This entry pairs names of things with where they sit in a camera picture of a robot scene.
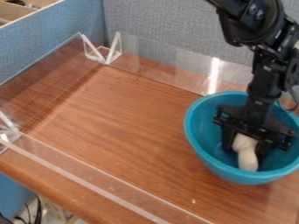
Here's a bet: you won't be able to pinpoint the wooden shelf box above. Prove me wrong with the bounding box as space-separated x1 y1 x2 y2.
0 0 64 28

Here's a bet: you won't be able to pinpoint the clear acrylic barrier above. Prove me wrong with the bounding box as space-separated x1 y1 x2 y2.
111 31 253 95
0 111 213 224

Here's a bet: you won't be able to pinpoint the black cables on floor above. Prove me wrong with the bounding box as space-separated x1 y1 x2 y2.
0 195 44 224

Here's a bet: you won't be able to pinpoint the clear acrylic front barrier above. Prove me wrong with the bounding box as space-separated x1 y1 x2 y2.
0 111 213 224

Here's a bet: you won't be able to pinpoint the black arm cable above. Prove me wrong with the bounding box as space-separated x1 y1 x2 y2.
278 91 299 113

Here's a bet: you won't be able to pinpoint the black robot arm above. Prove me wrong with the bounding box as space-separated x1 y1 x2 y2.
206 0 299 163

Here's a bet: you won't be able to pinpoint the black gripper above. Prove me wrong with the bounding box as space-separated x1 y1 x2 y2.
214 104 295 163

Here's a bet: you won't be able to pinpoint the white and brown mushroom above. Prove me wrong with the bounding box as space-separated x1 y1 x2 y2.
233 133 258 172

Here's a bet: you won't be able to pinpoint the clear acrylic back barrier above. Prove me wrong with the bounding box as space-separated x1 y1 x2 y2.
111 31 253 95

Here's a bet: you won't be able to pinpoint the blue plastic bowl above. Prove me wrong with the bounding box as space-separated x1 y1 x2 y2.
183 91 299 186

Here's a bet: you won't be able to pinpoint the clear acrylic corner bracket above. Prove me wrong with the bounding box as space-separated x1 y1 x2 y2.
79 31 123 65

